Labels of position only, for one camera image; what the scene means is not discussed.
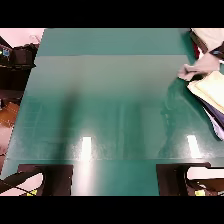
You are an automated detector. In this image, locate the person's hand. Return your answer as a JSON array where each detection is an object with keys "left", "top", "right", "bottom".
[{"left": 177, "top": 51, "right": 222, "bottom": 82}]

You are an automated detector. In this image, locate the cream garment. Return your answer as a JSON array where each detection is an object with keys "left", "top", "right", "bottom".
[{"left": 186, "top": 70, "right": 224, "bottom": 115}]

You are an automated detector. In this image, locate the dark purple garment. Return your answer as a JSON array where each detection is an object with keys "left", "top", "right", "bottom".
[{"left": 199, "top": 97, "right": 224, "bottom": 132}]

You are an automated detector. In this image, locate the pale lilac garment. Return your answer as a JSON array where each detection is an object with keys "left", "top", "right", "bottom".
[{"left": 203, "top": 108, "right": 224, "bottom": 142}]

